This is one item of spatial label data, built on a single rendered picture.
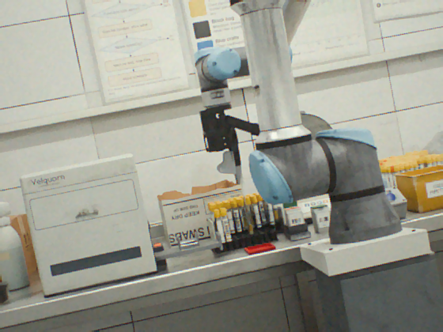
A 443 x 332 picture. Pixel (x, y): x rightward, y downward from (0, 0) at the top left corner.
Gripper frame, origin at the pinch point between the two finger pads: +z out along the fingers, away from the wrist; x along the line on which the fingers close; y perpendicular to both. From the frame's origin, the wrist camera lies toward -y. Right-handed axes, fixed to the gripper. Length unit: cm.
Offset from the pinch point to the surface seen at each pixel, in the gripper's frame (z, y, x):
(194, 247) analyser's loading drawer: 13.7, 16.5, 11.8
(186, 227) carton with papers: 11.9, 15.7, -16.3
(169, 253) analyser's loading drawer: 13.8, 22.7, 11.7
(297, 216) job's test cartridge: 12.0, -11.4, 8.3
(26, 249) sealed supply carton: 10, 63, -31
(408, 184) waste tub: 10.1, -43.0, 7.3
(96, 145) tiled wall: -17, 37, -51
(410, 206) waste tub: 16.3, -43.0, 5.5
